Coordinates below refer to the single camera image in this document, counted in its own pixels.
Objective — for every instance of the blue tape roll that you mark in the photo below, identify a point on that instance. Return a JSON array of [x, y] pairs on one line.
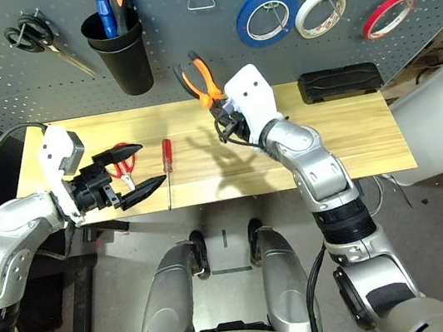
[[244, 32]]

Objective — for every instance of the black plastic tool case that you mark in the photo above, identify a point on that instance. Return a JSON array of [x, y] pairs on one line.
[[339, 83]]

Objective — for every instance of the black plastic cup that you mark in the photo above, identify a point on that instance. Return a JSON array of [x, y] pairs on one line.
[[130, 66]]

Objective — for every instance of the black table leg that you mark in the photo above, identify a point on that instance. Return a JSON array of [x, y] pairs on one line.
[[109, 228]]

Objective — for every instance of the white rounded machine body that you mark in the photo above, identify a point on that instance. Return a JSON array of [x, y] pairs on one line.
[[439, 131]]

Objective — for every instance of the silver left robot leg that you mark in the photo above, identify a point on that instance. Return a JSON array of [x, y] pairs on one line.
[[166, 292]]

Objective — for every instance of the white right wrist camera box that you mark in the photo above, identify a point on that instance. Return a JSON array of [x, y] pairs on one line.
[[253, 98]]

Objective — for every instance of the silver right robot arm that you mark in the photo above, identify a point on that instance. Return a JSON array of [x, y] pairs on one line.
[[318, 167]]

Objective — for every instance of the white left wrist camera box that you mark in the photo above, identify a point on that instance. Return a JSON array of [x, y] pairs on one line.
[[54, 159]]

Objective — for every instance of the orange black needle-nose pliers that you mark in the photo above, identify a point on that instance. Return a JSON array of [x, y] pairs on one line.
[[207, 76]]

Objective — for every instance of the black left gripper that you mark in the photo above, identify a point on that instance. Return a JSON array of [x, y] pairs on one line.
[[90, 191]]

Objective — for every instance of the white tape roll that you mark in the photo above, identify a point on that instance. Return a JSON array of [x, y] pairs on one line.
[[302, 26]]

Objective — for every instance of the silver right robot leg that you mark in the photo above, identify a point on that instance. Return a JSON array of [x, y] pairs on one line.
[[285, 274]]

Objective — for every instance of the red tape roll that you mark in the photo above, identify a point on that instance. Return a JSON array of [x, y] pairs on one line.
[[367, 30]]

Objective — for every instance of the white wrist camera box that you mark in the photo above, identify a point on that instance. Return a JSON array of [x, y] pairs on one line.
[[54, 159], [253, 98]]

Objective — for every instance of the silver robot leg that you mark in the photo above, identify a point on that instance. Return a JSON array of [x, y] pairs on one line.
[[285, 274], [166, 292]]

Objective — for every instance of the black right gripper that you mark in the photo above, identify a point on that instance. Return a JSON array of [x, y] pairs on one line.
[[236, 127]]

